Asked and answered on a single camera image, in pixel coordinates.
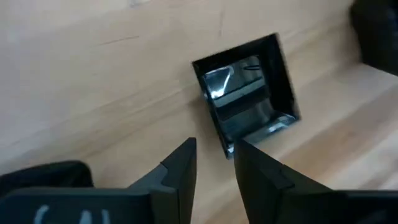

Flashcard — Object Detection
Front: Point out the rounded black plate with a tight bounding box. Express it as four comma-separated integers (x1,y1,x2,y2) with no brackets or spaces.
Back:
349,0,398,77

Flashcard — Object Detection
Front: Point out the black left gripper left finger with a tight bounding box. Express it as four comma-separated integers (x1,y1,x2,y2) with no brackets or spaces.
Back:
0,138,198,224

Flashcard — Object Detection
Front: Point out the small square black plate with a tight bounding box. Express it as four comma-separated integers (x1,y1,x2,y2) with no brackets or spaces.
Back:
192,32,302,159

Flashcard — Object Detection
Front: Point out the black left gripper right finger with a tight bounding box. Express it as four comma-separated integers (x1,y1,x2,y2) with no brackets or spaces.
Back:
233,139,398,224

